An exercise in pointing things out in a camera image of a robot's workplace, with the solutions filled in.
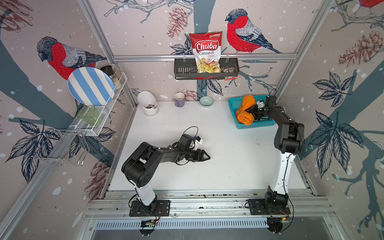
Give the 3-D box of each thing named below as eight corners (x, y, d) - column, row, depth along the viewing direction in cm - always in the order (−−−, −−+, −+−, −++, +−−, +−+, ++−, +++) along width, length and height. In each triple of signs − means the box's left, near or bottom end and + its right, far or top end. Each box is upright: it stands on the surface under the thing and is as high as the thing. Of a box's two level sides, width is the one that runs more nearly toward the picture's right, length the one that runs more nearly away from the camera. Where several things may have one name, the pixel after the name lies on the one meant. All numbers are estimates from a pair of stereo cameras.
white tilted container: (141, 117, 115) (134, 103, 102) (145, 105, 123) (139, 91, 111) (158, 117, 114) (153, 103, 102) (160, 105, 123) (156, 91, 111)
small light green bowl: (204, 108, 119) (204, 106, 116) (197, 101, 124) (197, 99, 121) (214, 103, 122) (215, 100, 120) (207, 97, 127) (208, 94, 125)
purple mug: (172, 107, 121) (170, 99, 115) (178, 98, 128) (177, 91, 121) (181, 110, 119) (180, 103, 113) (187, 101, 126) (186, 94, 119)
